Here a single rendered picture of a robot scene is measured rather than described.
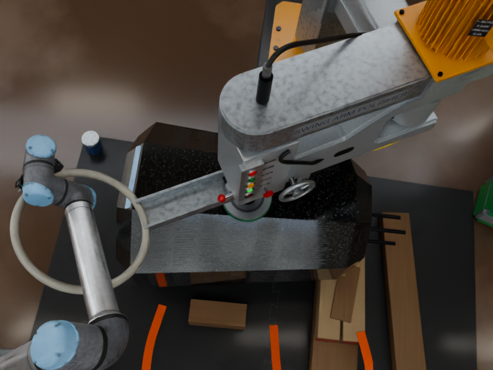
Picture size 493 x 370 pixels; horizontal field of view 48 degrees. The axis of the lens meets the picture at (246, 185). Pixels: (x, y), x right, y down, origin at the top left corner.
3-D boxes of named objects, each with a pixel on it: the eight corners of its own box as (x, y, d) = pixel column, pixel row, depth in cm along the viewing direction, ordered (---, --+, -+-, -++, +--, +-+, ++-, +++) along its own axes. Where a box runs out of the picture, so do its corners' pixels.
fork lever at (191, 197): (292, 142, 233) (294, 136, 228) (312, 181, 226) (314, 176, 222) (133, 196, 218) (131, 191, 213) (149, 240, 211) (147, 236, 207)
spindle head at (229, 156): (298, 132, 230) (316, 72, 189) (320, 178, 223) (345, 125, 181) (216, 161, 223) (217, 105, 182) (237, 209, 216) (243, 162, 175)
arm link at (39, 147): (25, 156, 172) (26, 129, 177) (21, 175, 182) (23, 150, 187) (56, 158, 176) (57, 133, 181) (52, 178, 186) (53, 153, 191)
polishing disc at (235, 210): (243, 230, 237) (243, 228, 236) (212, 192, 242) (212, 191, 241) (281, 200, 243) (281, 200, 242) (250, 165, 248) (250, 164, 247)
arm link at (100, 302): (147, 358, 149) (97, 180, 190) (109, 355, 140) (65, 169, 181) (121, 381, 153) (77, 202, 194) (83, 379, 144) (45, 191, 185)
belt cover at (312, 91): (456, 23, 201) (476, -10, 185) (493, 79, 193) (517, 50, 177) (207, 106, 183) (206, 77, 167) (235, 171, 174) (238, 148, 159)
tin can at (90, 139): (106, 145, 339) (102, 135, 327) (96, 158, 336) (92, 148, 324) (92, 137, 341) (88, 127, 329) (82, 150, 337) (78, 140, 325)
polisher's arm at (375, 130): (401, 101, 243) (444, 31, 197) (427, 146, 235) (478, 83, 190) (245, 156, 229) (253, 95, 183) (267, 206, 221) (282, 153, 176)
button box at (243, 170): (254, 189, 205) (261, 156, 179) (257, 195, 204) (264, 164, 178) (235, 196, 204) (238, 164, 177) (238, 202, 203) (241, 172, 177)
